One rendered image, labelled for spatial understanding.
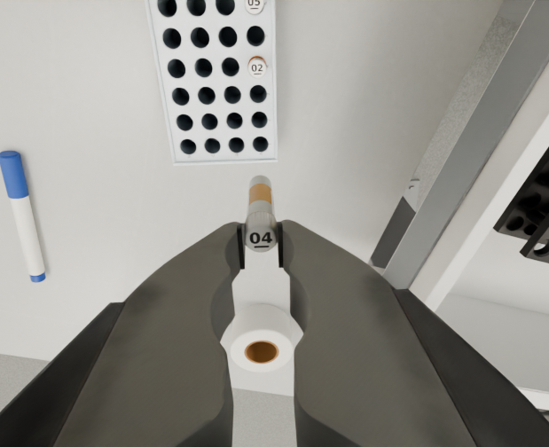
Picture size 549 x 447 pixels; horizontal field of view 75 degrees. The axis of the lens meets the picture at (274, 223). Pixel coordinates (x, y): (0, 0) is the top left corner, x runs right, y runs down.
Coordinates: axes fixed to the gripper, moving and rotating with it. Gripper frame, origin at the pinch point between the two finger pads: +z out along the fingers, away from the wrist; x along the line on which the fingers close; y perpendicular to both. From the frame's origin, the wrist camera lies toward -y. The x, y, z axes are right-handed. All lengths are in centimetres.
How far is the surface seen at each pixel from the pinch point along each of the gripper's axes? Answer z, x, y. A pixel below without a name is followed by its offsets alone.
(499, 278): 13.2, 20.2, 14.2
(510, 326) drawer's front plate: 10.3, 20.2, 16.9
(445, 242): 8.8, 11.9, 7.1
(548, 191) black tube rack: 9.8, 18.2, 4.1
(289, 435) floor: 96, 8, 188
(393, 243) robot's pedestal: 68, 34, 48
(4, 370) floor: 96, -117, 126
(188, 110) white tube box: 17.3, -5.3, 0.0
